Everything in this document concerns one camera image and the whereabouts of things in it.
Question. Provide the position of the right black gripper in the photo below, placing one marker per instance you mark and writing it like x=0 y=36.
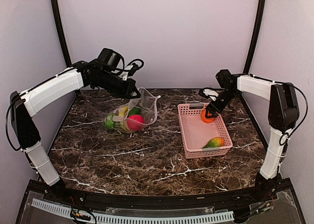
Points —
x=217 y=107

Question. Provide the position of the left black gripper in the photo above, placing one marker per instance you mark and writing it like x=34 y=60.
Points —
x=126 y=93

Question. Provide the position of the orange toy fruit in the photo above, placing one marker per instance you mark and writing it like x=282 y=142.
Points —
x=207 y=117

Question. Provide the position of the green toy bell pepper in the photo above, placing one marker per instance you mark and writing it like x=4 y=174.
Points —
x=134 y=111

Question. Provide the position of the clear zip top bag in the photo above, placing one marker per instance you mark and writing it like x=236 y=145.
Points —
x=148 y=105

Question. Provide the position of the yellow toy lemon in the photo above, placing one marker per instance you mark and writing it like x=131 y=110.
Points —
x=122 y=111

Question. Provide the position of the red toy apple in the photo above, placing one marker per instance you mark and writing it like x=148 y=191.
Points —
x=135 y=122

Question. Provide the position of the pink perforated plastic basket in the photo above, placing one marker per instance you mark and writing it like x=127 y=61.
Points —
x=197 y=133

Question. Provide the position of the orange green toy mango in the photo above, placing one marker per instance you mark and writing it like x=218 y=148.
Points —
x=215 y=143

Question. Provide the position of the green toy cabbage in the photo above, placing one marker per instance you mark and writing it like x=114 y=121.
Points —
x=109 y=122

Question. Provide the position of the yellow toy banana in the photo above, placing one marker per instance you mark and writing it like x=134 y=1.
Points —
x=120 y=123

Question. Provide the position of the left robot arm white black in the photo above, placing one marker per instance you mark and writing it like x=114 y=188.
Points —
x=108 y=72

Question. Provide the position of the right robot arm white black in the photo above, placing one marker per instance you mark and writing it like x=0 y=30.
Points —
x=288 y=108

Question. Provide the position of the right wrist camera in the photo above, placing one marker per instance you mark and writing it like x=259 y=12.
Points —
x=208 y=93

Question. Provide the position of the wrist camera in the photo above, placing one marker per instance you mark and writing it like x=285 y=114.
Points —
x=134 y=66
x=208 y=93

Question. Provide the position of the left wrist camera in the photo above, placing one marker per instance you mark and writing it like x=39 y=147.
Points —
x=134 y=66

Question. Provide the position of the black front rail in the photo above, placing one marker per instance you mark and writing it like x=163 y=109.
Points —
x=238 y=200

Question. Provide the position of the right black frame post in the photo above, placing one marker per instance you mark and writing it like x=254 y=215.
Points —
x=255 y=36

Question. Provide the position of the black frame post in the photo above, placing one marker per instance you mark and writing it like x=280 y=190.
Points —
x=60 y=31
x=255 y=36

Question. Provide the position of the left black frame post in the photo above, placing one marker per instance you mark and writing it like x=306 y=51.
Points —
x=60 y=31

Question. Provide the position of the white slotted cable duct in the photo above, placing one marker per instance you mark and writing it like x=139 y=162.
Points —
x=136 y=216

